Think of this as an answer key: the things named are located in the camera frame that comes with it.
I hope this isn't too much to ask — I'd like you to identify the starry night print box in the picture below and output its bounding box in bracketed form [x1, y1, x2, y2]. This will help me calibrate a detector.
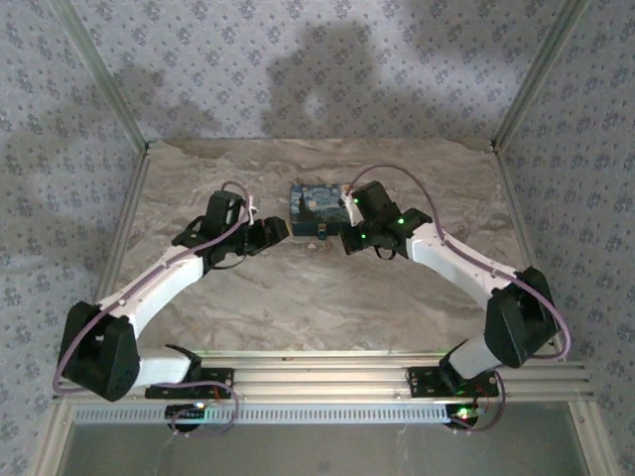
[289, 181, 351, 238]

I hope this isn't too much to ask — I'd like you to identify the black controller board with LED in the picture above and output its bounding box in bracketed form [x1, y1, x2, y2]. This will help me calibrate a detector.
[165, 404, 208, 427]
[444, 404, 490, 428]

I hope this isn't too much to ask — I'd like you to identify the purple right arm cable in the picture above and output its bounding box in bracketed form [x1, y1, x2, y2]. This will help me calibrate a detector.
[346, 165, 572, 361]

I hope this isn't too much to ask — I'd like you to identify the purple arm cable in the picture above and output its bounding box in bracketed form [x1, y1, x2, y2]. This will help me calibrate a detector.
[346, 165, 572, 361]
[53, 180, 257, 398]

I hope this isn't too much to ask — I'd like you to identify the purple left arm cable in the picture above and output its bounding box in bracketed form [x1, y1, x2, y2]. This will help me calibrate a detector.
[53, 180, 257, 398]

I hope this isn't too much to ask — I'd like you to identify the aluminium table side rail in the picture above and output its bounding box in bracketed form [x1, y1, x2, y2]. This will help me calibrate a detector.
[493, 146, 567, 363]
[78, 146, 153, 363]

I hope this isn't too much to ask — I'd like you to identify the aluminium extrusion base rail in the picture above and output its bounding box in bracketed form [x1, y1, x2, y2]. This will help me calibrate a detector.
[54, 349, 594, 406]

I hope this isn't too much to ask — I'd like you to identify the grey slotted cable duct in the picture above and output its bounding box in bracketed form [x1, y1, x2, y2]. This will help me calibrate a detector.
[73, 404, 490, 425]

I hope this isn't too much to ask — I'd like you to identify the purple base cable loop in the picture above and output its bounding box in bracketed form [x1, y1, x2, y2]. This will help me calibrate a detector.
[451, 371, 507, 437]
[168, 384, 240, 440]

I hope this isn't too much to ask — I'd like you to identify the aluminium frame corner post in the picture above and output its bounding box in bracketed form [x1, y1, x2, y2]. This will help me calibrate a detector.
[492, 0, 592, 152]
[49, 0, 151, 153]

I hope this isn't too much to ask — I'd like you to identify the aluminium frame leg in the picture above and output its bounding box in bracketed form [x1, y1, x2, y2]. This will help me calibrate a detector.
[568, 401, 617, 476]
[29, 402, 75, 476]

